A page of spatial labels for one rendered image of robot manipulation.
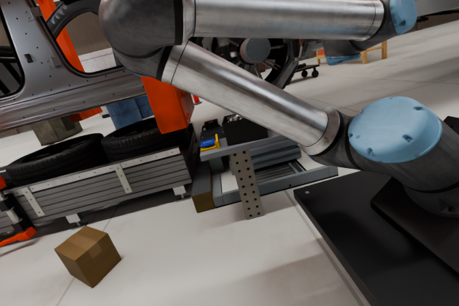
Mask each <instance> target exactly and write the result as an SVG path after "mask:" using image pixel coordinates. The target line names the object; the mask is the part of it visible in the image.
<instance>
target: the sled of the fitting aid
mask: <svg viewBox="0 0 459 306"><path fill-rule="evenodd" d="M227 156H228V159H229V165H230V168H231V171H232V175H235V174H234V170H233V167H232V162H231V159H230V155H229V154H228V155H227ZM300 157H302V156H301V148H300V147H299V146H298V145H297V144H296V145H292V146H289V147H286V148H281V149H278V150H273V151H270V152H266V153H263V154H258V155H255V156H251V160H252V163H253V169H259V168H262V167H267V166H269V165H274V164H277V163H282V162H285V161H290V160H292V159H296V158H300Z"/></svg>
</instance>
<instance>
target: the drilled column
mask: <svg viewBox="0 0 459 306"><path fill-rule="evenodd" d="M229 156H230V159H231V162H232V167H233V170H234V174H235V177H236V182H237V185H238V190H239V193H240V197H241V200H242V205H243V208H244V211H245V216H246V219H247V220H250V219H254V218H258V217H262V216H264V211H263V207H262V203H261V199H260V194H259V190H258V185H257V181H256V178H255V172H254V169H253V163H252V160H251V155H250V151H249V150H244V151H241V152H237V153H233V154H230V155H229Z"/></svg>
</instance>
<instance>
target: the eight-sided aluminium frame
mask: <svg viewBox="0 0 459 306"><path fill-rule="evenodd" d="M212 39H213V37H204V39H203V40H202V44H203V48H204V49H208V50H209V51H210V52H212V51H211V48H210V42H211V40H212ZM288 48H289V53H290V59H289V60H288V62H287V64H286V65H285V67H284V68H283V70H282V71H281V73H280V75H279V76H278V78H277V80H276V81H275V82H274V84H273V85H274V86H276V87H278V88H280V89H281V88H282V87H283V85H284V83H285V82H286V81H287V79H288V77H289V76H290V74H291V73H292V71H293V69H294V68H295V67H296V65H297V64H298V62H299V60H298V61H293V58H294V54H293V48H292V42H288Z"/></svg>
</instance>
